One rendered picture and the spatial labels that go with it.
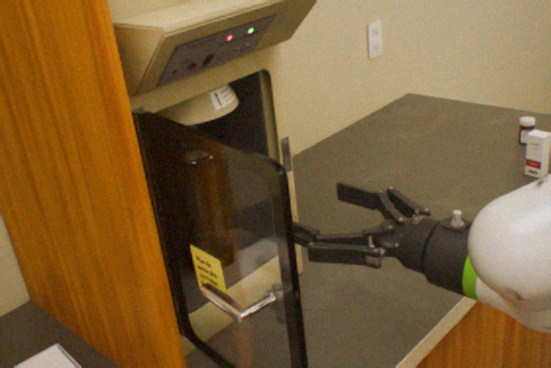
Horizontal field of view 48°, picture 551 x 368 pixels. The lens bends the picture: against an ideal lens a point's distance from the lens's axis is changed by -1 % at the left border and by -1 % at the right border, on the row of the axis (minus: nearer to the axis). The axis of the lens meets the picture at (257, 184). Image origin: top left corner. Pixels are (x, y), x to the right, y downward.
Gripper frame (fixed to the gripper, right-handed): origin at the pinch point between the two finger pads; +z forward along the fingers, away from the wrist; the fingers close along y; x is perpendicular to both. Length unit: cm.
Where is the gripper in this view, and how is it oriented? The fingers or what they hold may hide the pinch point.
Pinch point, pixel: (316, 210)
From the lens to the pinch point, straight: 94.8
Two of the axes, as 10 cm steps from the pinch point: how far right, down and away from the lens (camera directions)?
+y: -6.9, 3.9, -6.1
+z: -7.2, -2.2, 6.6
